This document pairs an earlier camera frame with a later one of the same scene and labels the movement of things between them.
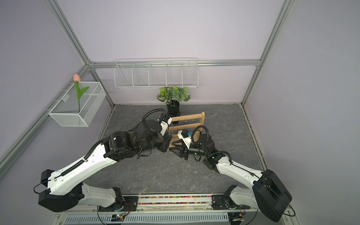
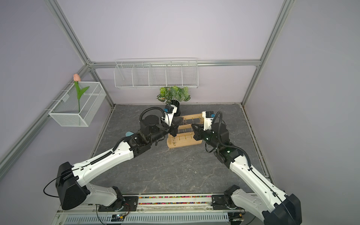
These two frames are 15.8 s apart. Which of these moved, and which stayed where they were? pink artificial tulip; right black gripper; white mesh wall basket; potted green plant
Moved: right black gripper
Stayed: pink artificial tulip; potted green plant; white mesh wall basket
